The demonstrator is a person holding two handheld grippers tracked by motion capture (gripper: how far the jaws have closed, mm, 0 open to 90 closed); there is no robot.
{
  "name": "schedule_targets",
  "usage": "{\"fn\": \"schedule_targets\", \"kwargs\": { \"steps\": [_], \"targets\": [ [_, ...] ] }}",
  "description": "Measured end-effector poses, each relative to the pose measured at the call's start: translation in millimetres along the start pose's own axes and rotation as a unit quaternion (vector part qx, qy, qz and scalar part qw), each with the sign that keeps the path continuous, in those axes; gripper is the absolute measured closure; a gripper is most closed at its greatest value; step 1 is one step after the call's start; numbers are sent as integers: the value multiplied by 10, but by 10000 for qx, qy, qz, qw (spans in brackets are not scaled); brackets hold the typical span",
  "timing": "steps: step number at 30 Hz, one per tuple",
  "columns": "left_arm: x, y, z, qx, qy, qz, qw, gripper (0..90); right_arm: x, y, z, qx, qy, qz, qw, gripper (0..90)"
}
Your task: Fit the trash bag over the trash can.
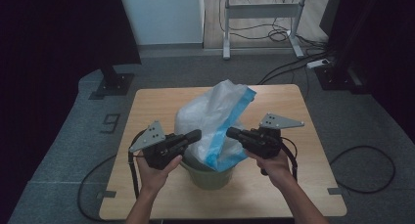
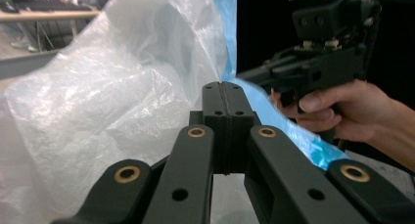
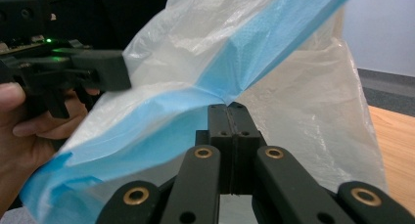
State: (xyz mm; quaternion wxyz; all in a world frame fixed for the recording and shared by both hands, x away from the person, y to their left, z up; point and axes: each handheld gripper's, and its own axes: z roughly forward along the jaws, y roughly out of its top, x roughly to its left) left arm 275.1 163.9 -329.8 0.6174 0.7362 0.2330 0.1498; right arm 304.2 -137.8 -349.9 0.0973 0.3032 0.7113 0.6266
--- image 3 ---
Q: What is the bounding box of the black curtain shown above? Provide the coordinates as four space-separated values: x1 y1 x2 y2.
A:
48 0 172 54

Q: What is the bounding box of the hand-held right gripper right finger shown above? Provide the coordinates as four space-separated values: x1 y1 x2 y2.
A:
230 101 268 196

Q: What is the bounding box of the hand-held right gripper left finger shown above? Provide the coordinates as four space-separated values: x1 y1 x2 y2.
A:
195 104 234 196

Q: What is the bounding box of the white plastic bag blue band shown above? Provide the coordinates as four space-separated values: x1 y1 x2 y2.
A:
19 0 390 224

